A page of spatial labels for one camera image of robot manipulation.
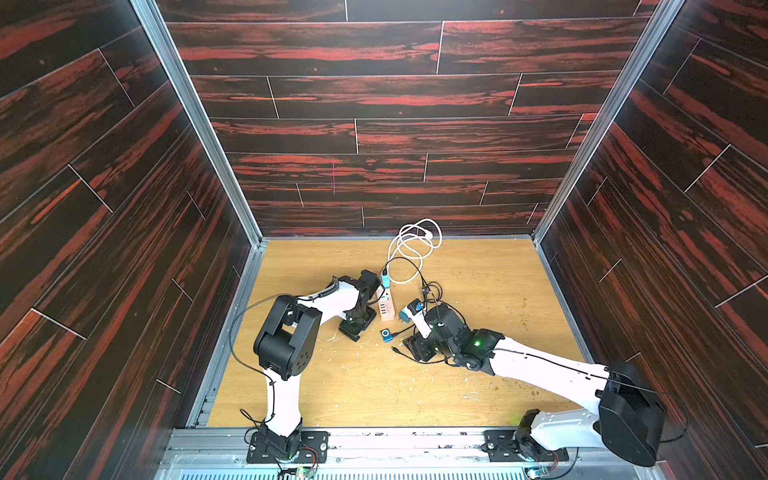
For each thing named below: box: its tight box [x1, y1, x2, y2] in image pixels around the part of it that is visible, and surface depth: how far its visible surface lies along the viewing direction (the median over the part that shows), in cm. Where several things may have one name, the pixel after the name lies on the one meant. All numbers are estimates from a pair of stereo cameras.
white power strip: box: [378, 287, 395, 322], surface depth 98 cm
